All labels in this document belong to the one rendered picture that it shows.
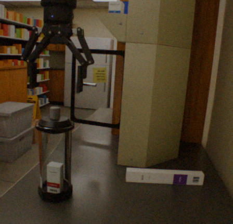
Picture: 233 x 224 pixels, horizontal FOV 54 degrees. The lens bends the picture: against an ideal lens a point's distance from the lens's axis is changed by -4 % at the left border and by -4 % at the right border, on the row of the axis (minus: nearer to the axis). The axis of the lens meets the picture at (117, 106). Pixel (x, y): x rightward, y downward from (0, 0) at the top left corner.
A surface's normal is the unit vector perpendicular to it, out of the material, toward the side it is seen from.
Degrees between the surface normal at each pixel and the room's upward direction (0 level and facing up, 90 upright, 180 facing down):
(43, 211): 0
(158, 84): 90
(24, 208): 0
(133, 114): 90
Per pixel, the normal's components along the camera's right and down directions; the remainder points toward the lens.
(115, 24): -0.15, 0.19
